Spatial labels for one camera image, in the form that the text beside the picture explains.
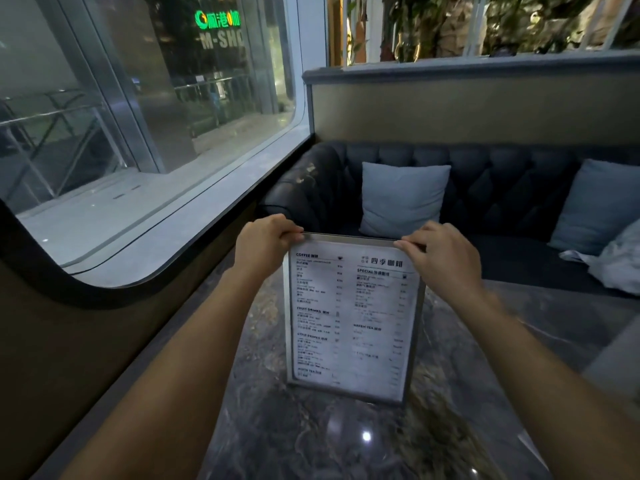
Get grey partition ledge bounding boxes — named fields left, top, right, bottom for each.
left=302, top=50, right=640, bottom=86

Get person's right hand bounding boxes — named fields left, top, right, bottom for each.
left=394, top=221, right=484, bottom=303

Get person's left forearm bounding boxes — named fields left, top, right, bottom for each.
left=57, top=265, right=275, bottom=480

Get person's left hand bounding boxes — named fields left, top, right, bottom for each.
left=233, top=214, right=305, bottom=282

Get green illuminated sign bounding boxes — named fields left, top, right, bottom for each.
left=194, top=10, right=242, bottom=30

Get dark tufted sofa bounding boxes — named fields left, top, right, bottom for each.
left=258, top=141, right=640, bottom=298

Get white menu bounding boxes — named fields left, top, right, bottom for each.
left=285, top=232, right=426, bottom=407

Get person's right forearm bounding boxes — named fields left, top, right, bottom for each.
left=457, top=286, right=640, bottom=480

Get green plants behind partition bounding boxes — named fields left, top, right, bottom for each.
left=345, top=0, right=640, bottom=63

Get white crumpled cloth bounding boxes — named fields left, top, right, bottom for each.
left=559, top=219, right=640, bottom=296

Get metal railing outside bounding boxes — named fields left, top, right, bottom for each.
left=0, top=89, right=126, bottom=205

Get large rounded window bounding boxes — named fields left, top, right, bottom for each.
left=0, top=0, right=317, bottom=310

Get grey square cushion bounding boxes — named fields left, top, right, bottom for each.
left=548, top=159, right=640, bottom=256
left=358, top=162, right=452, bottom=239

